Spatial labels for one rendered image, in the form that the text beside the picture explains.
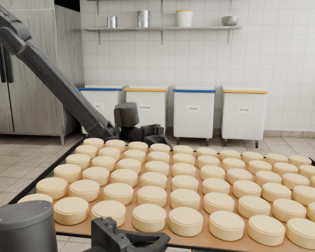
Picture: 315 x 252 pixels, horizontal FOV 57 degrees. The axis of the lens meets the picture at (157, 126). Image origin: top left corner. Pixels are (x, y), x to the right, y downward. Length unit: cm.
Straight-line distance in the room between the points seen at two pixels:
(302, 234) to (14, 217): 36
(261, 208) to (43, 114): 375
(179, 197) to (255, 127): 347
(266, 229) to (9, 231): 32
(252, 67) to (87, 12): 255
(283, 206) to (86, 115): 57
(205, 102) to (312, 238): 340
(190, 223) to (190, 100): 341
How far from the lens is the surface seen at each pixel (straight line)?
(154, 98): 383
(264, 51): 450
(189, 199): 49
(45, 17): 396
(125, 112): 84
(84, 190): 50
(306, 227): 49
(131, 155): 66
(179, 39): 442
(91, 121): 86
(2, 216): 32
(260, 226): 46
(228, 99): 382
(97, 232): 37
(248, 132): 394
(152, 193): 50
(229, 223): 45
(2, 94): 434
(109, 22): 438
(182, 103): 381
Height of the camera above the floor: 124
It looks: 14 degrees down
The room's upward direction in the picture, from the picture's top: straight up
